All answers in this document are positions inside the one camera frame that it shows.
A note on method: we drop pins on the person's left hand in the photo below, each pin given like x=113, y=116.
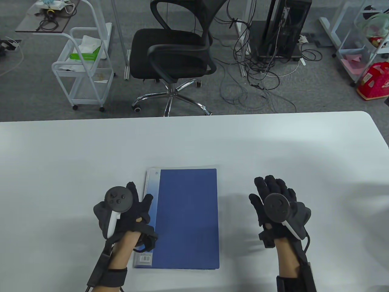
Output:
x=142, y=210

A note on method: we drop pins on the person's right hand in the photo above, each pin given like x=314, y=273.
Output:
x=273, y=185

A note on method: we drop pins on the black round-top controller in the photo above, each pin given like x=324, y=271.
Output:
x=276, y=206
x=118, y=199

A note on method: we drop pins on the blue file folder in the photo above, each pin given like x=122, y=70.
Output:
x=188, y=219

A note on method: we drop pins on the person's right forearm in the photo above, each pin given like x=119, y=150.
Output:
x=287, y=258

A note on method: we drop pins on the person's left forearm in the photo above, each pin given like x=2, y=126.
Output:
x=121, y=252

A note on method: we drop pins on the black wrist sensor box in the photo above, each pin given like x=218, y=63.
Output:
x=97, y=270
x=308, y=276

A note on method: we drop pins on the white desk leg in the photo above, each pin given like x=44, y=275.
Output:
x=243, y=71

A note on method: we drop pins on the white rolling cart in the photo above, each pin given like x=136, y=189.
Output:
x=88, y=88

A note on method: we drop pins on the pink paper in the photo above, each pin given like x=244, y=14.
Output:
x=352, y=65

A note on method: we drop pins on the red bag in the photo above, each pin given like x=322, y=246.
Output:
x=375, y=83

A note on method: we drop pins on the black tower stand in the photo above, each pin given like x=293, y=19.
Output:
x=256, y=36

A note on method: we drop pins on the black office chair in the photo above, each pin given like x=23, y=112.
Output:
x=164, y=57

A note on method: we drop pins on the black computer tower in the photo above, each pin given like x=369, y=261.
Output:
x=288, y=30

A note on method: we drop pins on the green tissue box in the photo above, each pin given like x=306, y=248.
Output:
x=83, y=56

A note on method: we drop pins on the white tissue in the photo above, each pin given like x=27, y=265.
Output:
x=89, y=42

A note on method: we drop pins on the plush toy in plastic bag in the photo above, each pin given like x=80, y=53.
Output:
x=376, y=27

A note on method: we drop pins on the black device on floor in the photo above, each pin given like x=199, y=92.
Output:
x=6, y=45

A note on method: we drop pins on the white desk leg frame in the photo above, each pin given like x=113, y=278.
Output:
x=329, y=29

